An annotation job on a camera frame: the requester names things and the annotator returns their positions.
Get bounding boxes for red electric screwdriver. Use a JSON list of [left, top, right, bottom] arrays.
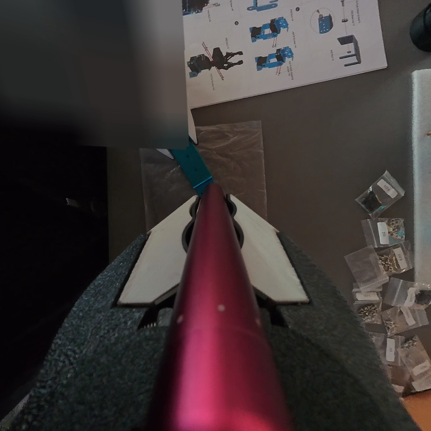
[[148, 183, 293, 431]]

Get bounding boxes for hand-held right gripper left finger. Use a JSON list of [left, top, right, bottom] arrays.
[[116, 195, 202, 306]]

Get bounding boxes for white foam sheet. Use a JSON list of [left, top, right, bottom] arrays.
[[411, 69, 431, 290]]

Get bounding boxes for white instruction manual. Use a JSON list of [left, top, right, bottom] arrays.
[[183, 0, 388, 109]]

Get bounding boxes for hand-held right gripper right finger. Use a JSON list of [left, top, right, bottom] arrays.
[[226, 194, 310, 305]]

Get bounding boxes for clear plastic bag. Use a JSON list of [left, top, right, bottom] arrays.
[[139, 120, 269, 234]]

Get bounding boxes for black perforated bottle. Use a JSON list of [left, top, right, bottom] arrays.
[[409, 3, 431, 53]]

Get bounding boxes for blue metal bracket with servo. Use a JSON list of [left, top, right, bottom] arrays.
[[170, 141, 215, 200]]

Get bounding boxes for pile of small screw bags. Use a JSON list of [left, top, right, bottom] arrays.
[[343, 170, 431, 397]]

